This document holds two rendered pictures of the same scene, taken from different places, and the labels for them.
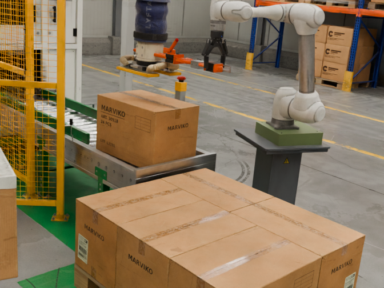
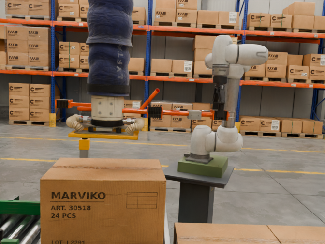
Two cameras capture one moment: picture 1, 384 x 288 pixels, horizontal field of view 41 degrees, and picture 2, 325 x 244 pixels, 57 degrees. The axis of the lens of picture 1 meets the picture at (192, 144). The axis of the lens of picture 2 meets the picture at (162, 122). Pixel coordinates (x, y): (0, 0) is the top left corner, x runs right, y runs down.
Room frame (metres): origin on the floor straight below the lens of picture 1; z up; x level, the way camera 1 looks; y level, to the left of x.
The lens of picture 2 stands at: (2.20, 1.31, 1.42)
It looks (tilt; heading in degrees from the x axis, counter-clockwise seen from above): 7 degrees down; 312
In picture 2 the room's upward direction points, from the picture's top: 3 degrees clockwise
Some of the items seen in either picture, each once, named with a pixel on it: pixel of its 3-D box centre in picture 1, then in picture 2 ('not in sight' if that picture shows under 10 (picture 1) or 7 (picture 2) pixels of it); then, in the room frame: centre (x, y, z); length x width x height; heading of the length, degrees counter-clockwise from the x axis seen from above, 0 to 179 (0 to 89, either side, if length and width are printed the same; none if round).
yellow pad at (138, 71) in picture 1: (137, 68); (104, 132); (3.40, 0.40, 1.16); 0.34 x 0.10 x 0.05; 45
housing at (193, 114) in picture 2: (198, 64); (194, 114); (3.13, 0.00, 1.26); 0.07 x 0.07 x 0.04; 45
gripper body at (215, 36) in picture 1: (216, 39); (219, 84); (3.05, -0.09, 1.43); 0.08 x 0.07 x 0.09; 134
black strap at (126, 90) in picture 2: (151, 35); (108, 87); (3.46, 0.33, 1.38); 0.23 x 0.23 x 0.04
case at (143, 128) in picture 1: (146, 128); (107, 202); (3.46, 0.32, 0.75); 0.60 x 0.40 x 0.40; 48
